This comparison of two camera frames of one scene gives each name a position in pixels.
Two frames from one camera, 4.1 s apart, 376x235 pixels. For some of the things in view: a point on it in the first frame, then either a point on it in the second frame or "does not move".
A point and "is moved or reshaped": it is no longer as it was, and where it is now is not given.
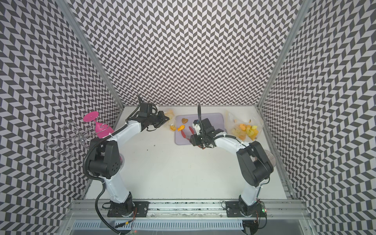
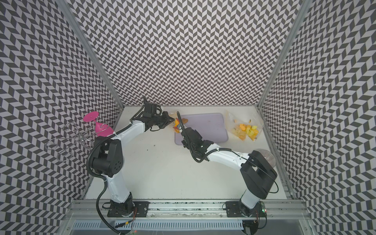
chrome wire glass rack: (82, 136) does not move
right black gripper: (195, 142) to (184, 142)
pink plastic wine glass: (102, 129) does not move
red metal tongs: (184, 135) is moved or reshaped
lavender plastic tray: (187, 119) does not move
